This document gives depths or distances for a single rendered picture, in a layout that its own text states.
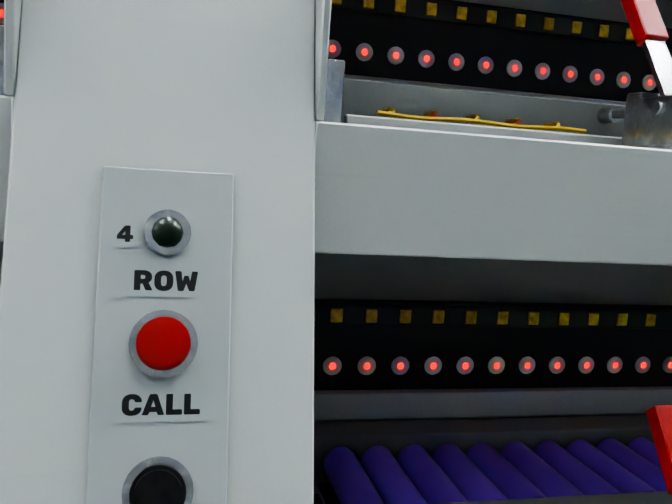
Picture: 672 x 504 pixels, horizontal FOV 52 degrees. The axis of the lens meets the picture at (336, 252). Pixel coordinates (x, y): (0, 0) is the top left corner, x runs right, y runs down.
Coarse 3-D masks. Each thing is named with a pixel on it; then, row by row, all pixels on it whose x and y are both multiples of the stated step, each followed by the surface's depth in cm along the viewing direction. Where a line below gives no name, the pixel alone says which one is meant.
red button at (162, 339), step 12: (144, 324) 21; (156, 324) 20; (168, 324) 21; (180, 324) 21; (144, 336) 20; (156, 336) 20; (168, 336) 21; (180, 336) 21; (144, 348) 20; (156, 348) 20; (168, 348) 20; (180, 348) 21; (144, 360) 20; (156, 360) 20; (168, 360) 20; (180, 360) 21
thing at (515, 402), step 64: (320, 320) 39; (384, 320) 40; (448, 320) 41; (512, 320) 42; (576, 320) 43; (640, 320) 44; (320, 384) 40; (384, 384) 41; (448, 384) 42; (512, 384) 43; (576, 384) 44; (640, 384) 45; (320, 448) 37; (384, 448) 37; (448, 448) 38; (512, 448) 39; (576, 448) 40; (640, 448) 40
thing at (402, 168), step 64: (320, 0) 23; (384, 0) 43; (448, 0) 44; (640, 0) 31; (320, 64) 23; (384, 64) 44; (448, 64) 44; (512, 64) 45; (576, 64) 46; (640, 64) 48; (320, 128) 23; (384, 128) 24; (448, 128) 30; (512, 128) 30; (576, 128) 32; (640, 128) 30; (320, 192) 24; (384, 192) 24; (448, 192) 25; (512, 192) 25; (576, 192) 26; (640, 192) 26; (448, 256) 25; (512, 256) 26; (576, 256) 26; (640, 256) 27
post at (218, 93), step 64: (64, 0) 22; (128, 0) 22; (192, 0) 23; (256, 0) 23; (64, 64) 22; (128, 64) 22; (192, 64) 23; (256, 64) 23; (64, 128) 21; (128, 128) 22; (192, 128) 22; (256, 128) 23; (64, 192) 21; (256, 192) 22; (64, 256) 21; (256, 256) 22; (0, 320) 20; (64, 320) 20; (256, 320) 22; (0, 384) 20; (64, 384) 20; (256, 384) 22; (0, 448) 20; (64, 448) 20; (256, 448) 21
